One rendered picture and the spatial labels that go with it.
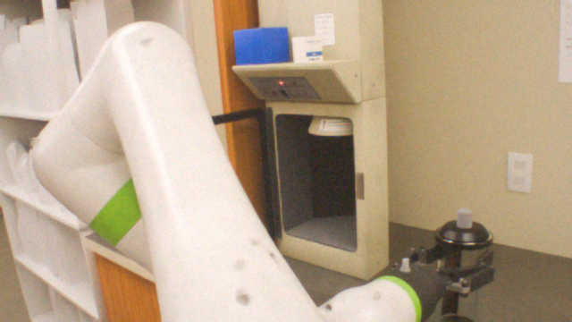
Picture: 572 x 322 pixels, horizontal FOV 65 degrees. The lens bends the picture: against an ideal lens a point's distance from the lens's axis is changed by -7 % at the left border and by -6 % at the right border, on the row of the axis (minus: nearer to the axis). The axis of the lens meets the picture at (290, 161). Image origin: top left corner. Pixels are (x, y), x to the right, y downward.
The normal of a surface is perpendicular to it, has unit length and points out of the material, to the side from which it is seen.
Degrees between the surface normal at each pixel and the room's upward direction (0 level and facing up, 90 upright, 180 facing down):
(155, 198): 55
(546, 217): 90
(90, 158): 109
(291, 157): 90
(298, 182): 90
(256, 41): 90
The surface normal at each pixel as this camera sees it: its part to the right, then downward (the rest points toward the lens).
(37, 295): 0.76, 0.11
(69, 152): -0.07, 0.21
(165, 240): -0.61, -0.39
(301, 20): -0.65, 0.22
